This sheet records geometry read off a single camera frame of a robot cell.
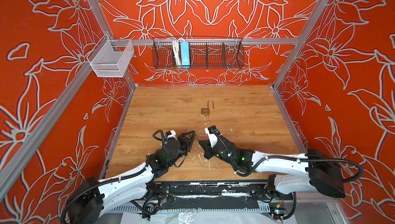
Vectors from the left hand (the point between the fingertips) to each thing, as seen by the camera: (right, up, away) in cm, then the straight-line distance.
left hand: (197, 134), depth 75 cm
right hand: (0, -5, -1) cm, 5 cm away
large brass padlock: (+7, +10, +29) cm, 31 cm away
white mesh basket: (-53, +39, +12) cm, 67 cm away
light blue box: (-7, +45, +15) cm, 48 cm away
